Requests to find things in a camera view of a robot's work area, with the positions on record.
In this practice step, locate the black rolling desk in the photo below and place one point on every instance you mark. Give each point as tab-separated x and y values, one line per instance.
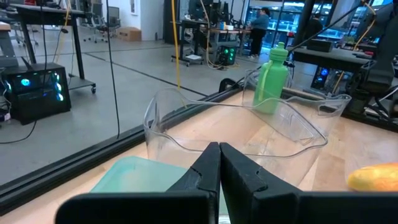
49	15

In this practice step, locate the black box on desk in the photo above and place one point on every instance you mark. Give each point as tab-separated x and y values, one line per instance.
320	45

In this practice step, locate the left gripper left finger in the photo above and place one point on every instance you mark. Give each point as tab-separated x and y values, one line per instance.
186	205

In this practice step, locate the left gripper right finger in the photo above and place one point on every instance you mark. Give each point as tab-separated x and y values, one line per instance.
280	208

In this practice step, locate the yellow toy mango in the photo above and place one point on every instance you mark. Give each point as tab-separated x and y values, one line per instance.
376	178

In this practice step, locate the black RGB computer tower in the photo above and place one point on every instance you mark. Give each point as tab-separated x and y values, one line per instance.
34	102

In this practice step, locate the green-lit computer tower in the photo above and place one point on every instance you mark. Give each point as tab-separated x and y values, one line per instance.
227	56

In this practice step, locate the blue-lit computer tower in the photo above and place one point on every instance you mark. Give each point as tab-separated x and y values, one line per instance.
321	77

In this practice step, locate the grey office chair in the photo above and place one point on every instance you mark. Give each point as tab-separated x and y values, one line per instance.
113	17

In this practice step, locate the person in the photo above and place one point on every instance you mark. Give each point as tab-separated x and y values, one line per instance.
258	28

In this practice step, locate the clear plastic bin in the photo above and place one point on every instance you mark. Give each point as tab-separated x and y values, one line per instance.
236	130
311	112

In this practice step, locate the wooden top desk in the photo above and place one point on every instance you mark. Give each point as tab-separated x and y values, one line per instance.
224	30

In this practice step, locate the teal translucent plastic tray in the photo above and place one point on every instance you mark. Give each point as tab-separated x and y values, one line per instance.
136	175

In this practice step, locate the black aluminium table frame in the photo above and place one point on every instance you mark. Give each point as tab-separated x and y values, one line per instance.
62	169

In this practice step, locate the dark work desk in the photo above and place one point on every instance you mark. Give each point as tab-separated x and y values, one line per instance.
329	59

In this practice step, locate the green plastic bottle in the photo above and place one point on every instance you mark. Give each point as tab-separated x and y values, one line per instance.
272	77

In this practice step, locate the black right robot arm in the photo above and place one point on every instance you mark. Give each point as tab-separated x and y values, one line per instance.
385	46

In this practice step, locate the cardboard box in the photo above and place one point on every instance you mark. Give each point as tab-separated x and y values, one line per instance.
129	34

